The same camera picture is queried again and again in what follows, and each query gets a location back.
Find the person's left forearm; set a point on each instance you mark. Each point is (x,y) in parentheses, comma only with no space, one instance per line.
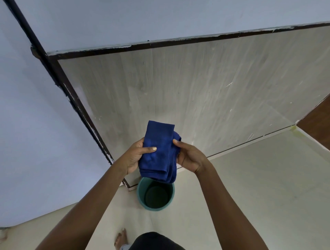
(85,208)

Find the person's dark clothing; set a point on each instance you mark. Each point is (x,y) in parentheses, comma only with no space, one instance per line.
(154,242)

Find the blue cloth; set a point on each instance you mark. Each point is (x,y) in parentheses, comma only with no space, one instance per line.
(158,152)

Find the person's left foot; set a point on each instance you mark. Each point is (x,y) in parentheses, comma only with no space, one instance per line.
(120,239)

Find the green plastic bucket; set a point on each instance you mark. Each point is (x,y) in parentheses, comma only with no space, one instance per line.
(156,193)

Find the person's left thumb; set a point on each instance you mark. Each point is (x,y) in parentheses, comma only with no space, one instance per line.
(149,150)

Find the person's right thumb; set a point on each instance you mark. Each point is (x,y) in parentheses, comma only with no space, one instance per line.
(180,144)

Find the person's right hand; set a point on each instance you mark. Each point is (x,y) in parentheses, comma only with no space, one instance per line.
(190,157)

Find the dark door frame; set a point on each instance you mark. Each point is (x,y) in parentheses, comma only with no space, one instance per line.
(64,77)

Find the grey wooden door panel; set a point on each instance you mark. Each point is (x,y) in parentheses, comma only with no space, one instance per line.
(185,97)

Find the person's left hand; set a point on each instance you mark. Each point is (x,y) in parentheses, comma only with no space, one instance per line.
(132,157)

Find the brown wooden door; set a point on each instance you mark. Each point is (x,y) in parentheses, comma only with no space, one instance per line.
(317,123)

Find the person's right forearm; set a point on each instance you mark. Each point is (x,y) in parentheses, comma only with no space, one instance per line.
(226,206)

